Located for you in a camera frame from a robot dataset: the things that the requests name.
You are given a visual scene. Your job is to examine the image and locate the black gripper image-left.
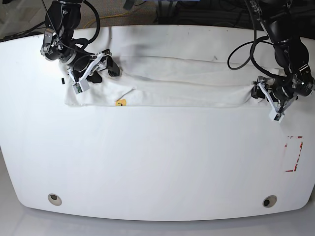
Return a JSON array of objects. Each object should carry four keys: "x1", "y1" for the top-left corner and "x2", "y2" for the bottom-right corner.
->
[{"x1": 67, "y1": 53, "x2": 120, "y2": 83}]

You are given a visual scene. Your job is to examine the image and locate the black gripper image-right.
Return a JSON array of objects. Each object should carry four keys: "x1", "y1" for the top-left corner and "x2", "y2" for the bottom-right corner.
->
[{"x1": 251, "y1": 78, "x2": 299, "y2": 108}]

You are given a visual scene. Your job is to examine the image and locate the white printed T-shirt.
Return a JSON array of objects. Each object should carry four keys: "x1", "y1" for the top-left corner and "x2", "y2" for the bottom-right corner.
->
[{"x1": 63, "y1": 26, "x2": 287, "y2": 109}]

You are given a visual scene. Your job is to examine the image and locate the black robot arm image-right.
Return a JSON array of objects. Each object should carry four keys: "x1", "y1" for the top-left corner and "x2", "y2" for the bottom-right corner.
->
[{"x1": 251, "y1": 0, "x2": 315, "y2": 108}]

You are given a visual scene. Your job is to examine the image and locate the red tape rectangle marker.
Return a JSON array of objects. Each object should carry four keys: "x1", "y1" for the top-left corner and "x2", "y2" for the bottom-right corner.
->
[{"x1": 282, "y1": 136, "x2": 304, "y2": 173}]

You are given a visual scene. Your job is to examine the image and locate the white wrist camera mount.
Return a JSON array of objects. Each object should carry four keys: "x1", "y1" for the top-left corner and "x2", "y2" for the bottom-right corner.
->
[
  {"x1": 67, "y1": 49, "x2": 112, "y2": 95},
  {"x1": 251, "y1": 76, "x2": 298, "y2": 123}
]

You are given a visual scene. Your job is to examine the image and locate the black cable of image-left arm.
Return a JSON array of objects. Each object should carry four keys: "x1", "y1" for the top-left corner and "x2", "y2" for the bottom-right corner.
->
[{"x1": 71, "y1": 0, "x2": 101, "y2": 54}]

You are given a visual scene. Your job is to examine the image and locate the black cable of image-right arm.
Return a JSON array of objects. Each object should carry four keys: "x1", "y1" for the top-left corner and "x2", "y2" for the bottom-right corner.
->
[{"x1": 226, "y1": 0, "x2": 284, "y2": 79}]

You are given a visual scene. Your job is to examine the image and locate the yellow cable on floor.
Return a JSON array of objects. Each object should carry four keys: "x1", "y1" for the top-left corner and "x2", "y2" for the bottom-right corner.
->
[{"x1": 83, "y1": 12, "x2": 128, "y2": 29}]

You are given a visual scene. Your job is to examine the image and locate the right table cable grommet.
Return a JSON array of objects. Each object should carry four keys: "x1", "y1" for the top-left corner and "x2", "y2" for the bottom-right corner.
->
[{"x1": 262, "y1": 195, "x2": 277, "y2": 208}]

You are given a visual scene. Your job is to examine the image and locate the table cable grommet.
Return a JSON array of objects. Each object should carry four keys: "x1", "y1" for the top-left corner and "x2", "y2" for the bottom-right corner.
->
[
  {"x1": 262, "y1": 195, "x2": 277, "y2": 208},
  {"x1": 48, "y1": 194, "x2": 62, "y2": 206}
]

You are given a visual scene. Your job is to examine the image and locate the left table cable grommet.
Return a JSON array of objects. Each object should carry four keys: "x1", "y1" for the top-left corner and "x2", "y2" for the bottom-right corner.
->
[{"x1": 48, "y1": 194, "x2": 62, "y2": 206}]

